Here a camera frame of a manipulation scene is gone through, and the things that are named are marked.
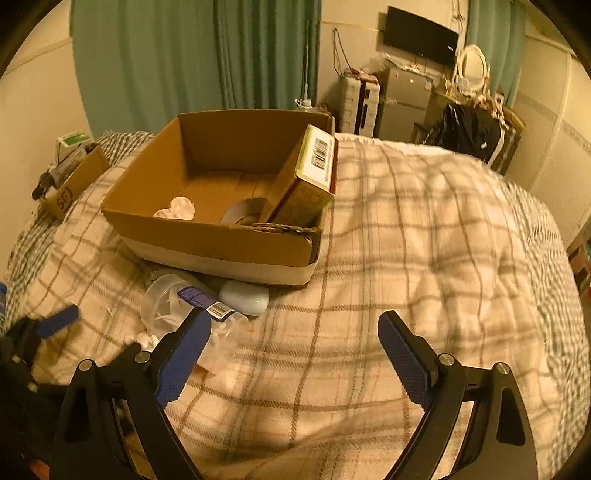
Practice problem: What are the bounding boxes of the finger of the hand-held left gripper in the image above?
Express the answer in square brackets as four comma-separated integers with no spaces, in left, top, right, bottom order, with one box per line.
[8,305,80,367]

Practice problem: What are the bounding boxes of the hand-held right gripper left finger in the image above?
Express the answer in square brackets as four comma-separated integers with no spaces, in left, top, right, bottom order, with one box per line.
[50,307,213,480]

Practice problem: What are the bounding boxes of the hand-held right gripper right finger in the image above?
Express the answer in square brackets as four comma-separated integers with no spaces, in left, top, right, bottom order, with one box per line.
[378,311,539,480]

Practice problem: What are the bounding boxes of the white cotton balls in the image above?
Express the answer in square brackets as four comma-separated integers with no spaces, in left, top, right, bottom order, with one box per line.
[122,327,161,354]

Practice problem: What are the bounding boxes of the clear plastic container blue label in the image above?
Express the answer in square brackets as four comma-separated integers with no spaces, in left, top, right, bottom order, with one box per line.
[144,273,250,365]

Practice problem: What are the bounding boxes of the white earbud case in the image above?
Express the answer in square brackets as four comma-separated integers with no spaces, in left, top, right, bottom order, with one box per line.
[219,281,271,317]

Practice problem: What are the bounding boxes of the large open cardboard box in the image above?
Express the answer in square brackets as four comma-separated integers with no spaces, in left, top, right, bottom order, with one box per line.
[100,108,337,289]

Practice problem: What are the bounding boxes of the cream plaid blanket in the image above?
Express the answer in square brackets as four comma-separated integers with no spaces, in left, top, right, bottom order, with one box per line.
[9,131,578,480]

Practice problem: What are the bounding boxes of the small cardboard box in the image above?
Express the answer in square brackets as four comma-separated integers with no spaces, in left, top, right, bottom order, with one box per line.
[39,145,112,220]

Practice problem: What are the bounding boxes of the white crumpled tissue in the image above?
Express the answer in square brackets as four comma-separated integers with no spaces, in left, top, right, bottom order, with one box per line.
[153,196,197,221]

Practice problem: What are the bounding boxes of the tape roll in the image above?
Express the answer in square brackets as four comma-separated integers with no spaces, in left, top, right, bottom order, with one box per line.
[221,198,271,226]

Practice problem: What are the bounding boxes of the green checkered bed sheet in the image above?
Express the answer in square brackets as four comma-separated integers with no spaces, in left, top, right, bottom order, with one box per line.
[0,130,589,480]

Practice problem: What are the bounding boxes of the green and white packet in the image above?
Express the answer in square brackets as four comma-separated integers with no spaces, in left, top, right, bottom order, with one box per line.
[55,133,93,162]

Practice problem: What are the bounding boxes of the yellow-green barcode carton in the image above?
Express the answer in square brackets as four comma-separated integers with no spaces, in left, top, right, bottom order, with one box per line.
[263,124,339,227]

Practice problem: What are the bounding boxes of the black jacket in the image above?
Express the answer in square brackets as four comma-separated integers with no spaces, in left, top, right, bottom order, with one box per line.
[422,104,502,162]

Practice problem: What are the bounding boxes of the grey suitcase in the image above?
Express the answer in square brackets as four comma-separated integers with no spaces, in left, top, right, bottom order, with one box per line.
[340,74,382,137]

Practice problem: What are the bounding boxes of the grey mini fridge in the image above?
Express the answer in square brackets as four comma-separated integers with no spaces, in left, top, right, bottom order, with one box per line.
[379,67,432,139]

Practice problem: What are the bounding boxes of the wide green curtain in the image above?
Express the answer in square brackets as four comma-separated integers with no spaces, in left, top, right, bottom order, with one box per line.
[69,0,321,136]

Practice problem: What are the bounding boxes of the white oval mirror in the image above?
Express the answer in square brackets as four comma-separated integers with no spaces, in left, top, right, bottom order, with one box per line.
[455,45,489,88]

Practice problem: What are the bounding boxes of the narrow green curtain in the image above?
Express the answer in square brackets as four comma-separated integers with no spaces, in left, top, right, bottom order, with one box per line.
[466,0,527,107]

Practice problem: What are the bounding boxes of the black wall cable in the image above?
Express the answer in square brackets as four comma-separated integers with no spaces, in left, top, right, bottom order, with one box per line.
[332,28,352,75]

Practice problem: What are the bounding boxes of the black wall monitor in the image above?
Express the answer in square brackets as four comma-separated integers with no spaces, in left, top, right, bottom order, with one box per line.
[385,6,459,66]

